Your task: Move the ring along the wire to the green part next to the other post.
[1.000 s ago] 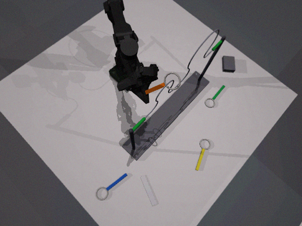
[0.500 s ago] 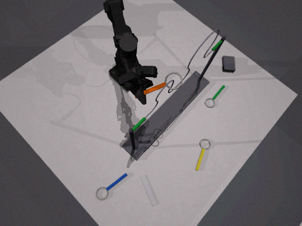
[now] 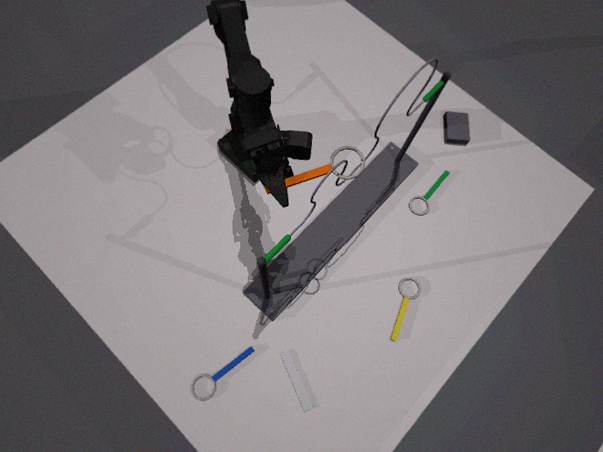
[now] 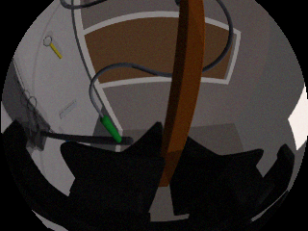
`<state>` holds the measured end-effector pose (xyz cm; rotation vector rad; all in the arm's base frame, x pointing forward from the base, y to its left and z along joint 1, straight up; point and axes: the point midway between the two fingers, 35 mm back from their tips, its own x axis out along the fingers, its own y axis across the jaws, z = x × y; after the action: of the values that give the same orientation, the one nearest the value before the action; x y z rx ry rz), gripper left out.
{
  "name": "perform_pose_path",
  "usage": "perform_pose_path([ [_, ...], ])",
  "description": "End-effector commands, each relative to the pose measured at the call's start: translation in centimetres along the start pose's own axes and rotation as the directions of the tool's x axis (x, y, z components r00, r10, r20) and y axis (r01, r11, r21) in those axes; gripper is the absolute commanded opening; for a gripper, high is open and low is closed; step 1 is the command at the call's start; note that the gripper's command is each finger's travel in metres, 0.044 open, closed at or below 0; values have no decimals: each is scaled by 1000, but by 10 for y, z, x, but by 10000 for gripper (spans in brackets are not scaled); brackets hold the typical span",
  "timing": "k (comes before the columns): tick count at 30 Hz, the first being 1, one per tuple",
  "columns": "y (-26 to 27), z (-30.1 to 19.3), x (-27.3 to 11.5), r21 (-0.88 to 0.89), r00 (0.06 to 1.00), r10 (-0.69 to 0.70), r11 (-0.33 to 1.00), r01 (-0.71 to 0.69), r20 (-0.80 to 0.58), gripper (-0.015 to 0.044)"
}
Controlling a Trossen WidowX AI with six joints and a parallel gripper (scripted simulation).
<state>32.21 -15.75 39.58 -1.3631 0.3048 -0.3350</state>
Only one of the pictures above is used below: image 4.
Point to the orange handle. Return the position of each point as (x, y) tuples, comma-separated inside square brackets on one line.
[(186, 75)]

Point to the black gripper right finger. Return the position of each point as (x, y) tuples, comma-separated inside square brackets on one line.
[(200, 170)]

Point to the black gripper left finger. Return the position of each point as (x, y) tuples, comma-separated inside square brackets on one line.
[(136, 169)]

